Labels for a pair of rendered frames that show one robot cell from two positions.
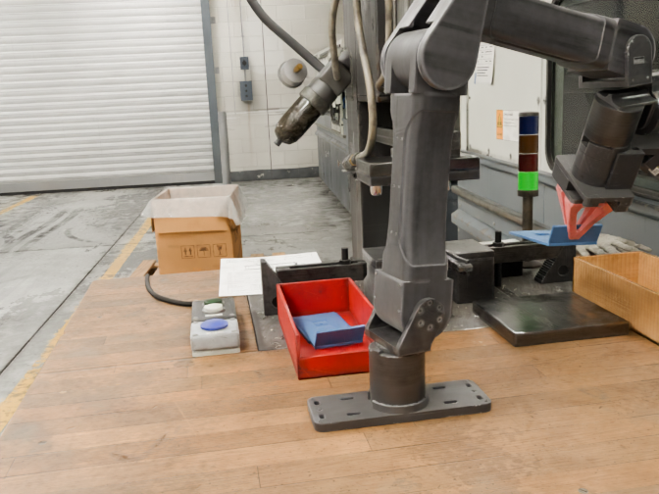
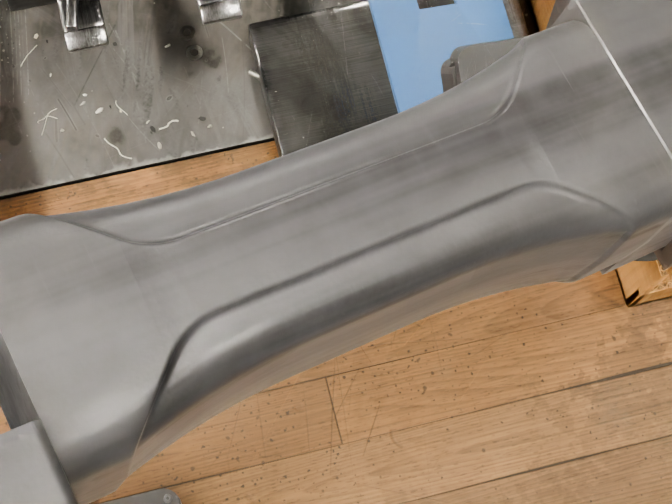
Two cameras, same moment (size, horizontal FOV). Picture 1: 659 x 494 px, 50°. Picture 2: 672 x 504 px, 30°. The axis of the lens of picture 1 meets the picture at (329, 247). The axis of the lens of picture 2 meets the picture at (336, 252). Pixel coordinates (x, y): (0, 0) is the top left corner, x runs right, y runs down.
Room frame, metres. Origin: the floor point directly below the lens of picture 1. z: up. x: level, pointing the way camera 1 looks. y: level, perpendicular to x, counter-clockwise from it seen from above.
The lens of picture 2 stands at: (0.72, -0.21, 1.63)
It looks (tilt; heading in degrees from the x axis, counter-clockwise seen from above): 74 degrees down; 346
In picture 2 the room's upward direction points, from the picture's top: 10 degrees clockwise
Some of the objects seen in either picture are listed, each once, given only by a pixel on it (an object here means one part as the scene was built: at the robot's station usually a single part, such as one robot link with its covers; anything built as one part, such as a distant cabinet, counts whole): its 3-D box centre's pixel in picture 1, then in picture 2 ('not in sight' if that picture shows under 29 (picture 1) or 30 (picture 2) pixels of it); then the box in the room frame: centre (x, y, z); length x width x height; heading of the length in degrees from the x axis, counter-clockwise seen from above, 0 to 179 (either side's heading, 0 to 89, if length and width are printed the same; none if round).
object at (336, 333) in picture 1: (326, 321); not in sight; (1.00, 0.01, 0.92); 0.15 x 0.07 x 0.03; 16
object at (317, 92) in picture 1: (319, 94); not in sight; (1.42, 0.01, 1.25); 0.19 x 0.07 x 0.19; 99
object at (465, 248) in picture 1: (427, 252); not in sight; (1.17, -0.16, 0.98); 0.20 x 0.10 x 0.01; 99
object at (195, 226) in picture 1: (200, 229); not in sight; (4.57, 0.83, 0.40); 0.67 x 0.60 x 0.50; 1
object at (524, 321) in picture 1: (545, 317); (411, 117); (1.01, -0.32, 0.91); 0.17 x 0.16 x 0.02; 99
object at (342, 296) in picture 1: (327, 322); not in sight; (0.97, 0.01, 0.93); 0.25 x 0.12 x 0.06; 9
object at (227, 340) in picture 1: (216, 345); not in sight; (0.98, 0.17, 0.90); 0.07 x 0.07 x 0.06; 9
